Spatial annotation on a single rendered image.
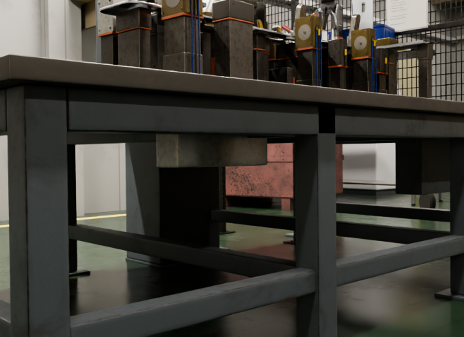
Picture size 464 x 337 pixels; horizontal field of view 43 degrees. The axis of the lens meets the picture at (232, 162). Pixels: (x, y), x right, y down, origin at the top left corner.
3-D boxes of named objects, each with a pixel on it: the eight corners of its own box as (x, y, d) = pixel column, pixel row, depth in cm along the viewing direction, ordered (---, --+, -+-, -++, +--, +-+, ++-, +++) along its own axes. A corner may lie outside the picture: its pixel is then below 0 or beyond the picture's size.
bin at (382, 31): (383, 50, 287) (383, 23, 287) (327, 56, 305) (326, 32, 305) (395, 54, 301) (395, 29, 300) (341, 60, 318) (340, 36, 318)
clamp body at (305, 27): (320, 108, 216) (318, 13, 216) (293, 110, 224) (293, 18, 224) (329, 109, 221) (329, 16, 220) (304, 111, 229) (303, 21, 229)
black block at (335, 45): (348, 111, 233) (347, 36, 233) (326, 112, 240) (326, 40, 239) (355, 112, 237) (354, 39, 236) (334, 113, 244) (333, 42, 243)
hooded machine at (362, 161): (368, 190, 799) (367, 81, 796) (412, 192, 750) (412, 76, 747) (333, 193, 748) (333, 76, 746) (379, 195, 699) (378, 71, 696)
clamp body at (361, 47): (375, 112, 240) (374, 26, 239) (350, 113, 248) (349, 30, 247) (383, 112, 244) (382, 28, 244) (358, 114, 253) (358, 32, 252)
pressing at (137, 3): (136, -1, 171) (136, -6, 171) (92, 12, 186) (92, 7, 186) (376, 53, 271) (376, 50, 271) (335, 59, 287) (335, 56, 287)
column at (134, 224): (125, 260, 297) (123, 129, 296) (174, 252, 318) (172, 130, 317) (160, 268, 274) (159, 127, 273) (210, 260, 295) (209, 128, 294)
